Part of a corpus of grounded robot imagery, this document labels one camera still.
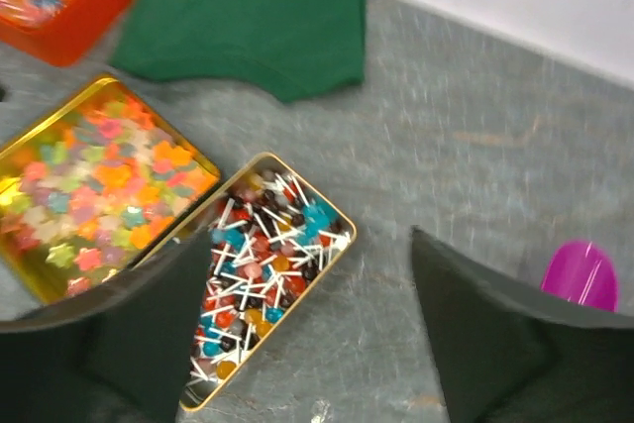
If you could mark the folded green cloth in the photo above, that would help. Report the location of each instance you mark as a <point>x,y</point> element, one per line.
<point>290,49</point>

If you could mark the gold tin with star candies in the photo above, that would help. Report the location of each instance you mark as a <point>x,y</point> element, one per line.
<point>93,187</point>

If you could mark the gold tin with lollipops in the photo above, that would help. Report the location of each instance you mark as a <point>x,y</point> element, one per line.
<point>273,235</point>

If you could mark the magenta plastic scoop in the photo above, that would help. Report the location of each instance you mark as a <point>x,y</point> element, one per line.
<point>582,273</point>

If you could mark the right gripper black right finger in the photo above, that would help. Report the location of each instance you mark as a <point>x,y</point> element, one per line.
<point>505,351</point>

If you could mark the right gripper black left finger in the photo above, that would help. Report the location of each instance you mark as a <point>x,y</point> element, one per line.
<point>118,351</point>

